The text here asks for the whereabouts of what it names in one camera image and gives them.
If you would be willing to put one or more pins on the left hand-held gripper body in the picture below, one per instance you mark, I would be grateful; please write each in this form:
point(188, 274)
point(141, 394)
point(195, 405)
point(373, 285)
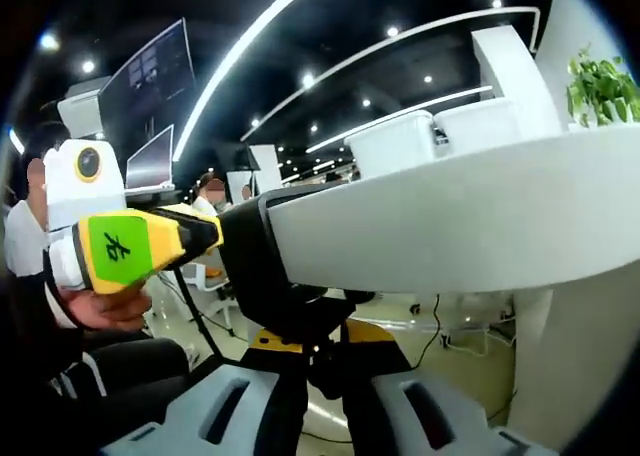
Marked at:
point(75, 196)

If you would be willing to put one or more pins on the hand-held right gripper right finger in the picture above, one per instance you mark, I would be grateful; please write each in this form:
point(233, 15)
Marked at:
point(480, 428)

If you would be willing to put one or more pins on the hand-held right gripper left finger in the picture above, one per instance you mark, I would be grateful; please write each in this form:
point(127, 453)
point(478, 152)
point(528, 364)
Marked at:
point(175, 426)

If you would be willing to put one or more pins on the black fixed fixture clamp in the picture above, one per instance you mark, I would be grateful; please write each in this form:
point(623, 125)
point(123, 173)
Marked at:
point(255, 266)

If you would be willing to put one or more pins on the white desk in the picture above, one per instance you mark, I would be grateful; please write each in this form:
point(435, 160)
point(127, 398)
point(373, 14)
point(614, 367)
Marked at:
point(450, 226)

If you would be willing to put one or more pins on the person's left hand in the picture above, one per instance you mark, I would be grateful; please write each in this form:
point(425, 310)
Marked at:
point(110, 311)

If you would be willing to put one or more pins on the white office chair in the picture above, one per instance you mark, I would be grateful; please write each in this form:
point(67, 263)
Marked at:
point(215, 286)

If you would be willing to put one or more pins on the red-screen monitor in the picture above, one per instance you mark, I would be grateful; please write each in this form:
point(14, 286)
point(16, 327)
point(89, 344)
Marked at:
point(150, 161)

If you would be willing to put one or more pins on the black monitor floor stand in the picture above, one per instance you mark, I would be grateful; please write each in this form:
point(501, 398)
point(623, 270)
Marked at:
point(199, 320)

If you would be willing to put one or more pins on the white ceiling-hung box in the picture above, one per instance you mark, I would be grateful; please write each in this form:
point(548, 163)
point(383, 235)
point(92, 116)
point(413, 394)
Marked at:
point(82, 106)

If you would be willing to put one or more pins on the large dark hanging screen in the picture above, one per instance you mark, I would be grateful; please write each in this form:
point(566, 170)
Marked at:
point(145, 76)

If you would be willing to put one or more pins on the potted green plant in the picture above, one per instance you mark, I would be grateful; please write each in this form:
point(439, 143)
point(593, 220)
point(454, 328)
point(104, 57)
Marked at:
point(600, 91)

